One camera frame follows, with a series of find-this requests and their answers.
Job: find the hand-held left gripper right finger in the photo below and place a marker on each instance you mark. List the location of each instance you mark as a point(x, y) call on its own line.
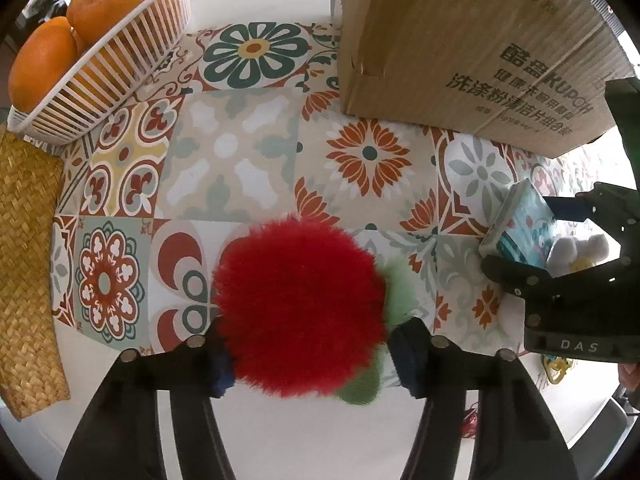
point(407, 360)

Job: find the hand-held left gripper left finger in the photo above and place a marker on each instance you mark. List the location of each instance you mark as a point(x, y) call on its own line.
point(220, 367)

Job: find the white plush toy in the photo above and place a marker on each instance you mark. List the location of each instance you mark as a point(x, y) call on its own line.
point(570, 252)

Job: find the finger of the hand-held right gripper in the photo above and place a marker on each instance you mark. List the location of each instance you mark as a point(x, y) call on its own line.
point(565, 208)
point(520, 277)

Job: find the brown cardboard box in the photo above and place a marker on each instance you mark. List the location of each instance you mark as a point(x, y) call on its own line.
point(450, 35)

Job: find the woven straw tissue box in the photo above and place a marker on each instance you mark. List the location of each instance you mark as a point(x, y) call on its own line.
point(25, 260)

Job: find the orange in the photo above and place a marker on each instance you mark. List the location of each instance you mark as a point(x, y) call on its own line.
point(42, 67)
point(110, 2)

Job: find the floral patterned table mat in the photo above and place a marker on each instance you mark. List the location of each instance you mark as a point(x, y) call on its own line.
point(240, 160)

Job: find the red fluffy plush toy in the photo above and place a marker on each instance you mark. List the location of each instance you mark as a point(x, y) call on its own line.
point(300, 305)

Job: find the white plastic fruit basket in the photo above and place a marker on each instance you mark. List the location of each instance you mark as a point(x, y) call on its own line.
point(125, 55)

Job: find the blue and white tissue packet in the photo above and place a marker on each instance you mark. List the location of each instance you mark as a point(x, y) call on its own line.
point(520, 225)

